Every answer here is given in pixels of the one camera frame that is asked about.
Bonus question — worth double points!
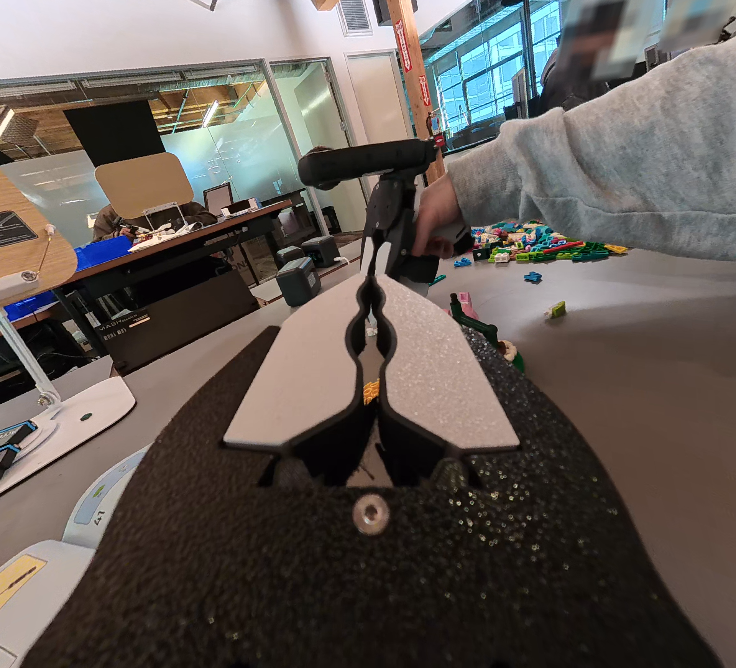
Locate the white papers on desk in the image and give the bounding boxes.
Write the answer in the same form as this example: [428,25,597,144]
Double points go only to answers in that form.
[128,221,203,253]

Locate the blue and black strap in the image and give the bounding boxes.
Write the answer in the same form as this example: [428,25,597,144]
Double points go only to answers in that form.
[0,420,39,478]

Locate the beige rounded board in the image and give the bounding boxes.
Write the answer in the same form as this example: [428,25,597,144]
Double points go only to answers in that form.
[94,153,195,219]

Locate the wall air vent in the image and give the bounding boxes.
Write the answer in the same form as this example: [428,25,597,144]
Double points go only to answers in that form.
[336,0,375,37]

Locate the wooden post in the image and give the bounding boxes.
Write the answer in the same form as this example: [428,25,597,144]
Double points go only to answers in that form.
[373,0,447,187]

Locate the lego flower garden model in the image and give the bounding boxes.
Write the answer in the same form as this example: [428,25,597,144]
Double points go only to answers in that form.
[428,274,527,374]

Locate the person's right hand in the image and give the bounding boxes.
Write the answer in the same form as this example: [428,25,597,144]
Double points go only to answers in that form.
[412,173,462,259]

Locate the person's right forearm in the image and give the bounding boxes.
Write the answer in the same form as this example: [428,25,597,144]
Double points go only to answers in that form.
[447,40,736,262]

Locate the blue plastic bin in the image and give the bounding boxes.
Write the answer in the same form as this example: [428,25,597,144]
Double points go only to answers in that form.
[74,235,135,272]

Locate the white door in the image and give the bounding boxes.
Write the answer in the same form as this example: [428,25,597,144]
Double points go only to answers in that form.
[344,51,412,146]

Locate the large grey power station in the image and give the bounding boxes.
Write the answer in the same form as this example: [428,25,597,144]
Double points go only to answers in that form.
[274,256,322,308]

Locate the small grey power station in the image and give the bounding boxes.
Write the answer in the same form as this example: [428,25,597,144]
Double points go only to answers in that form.
[301,236,342,269]

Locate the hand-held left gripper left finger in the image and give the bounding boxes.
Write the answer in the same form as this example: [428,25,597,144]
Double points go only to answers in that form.
[222,276,370,455]

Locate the wood-grain board with label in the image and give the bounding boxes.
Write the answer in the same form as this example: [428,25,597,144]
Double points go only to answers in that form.
[0,169,78,294]

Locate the red sign on post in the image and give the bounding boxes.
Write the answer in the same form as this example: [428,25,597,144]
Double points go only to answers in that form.
[393,18,415,74]

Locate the wooden top desk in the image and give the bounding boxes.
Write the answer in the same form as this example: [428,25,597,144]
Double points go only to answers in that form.
[54,199,295,335]

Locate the pile of colourful lego pieces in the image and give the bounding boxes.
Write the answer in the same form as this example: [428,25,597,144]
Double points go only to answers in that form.
[453,219,631,268]

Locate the white stand with flat base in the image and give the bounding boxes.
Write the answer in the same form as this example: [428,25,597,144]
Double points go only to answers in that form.
[0,276,137,495]

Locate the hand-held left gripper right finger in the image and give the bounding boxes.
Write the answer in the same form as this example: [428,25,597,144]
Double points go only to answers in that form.
[375,275,522,457]

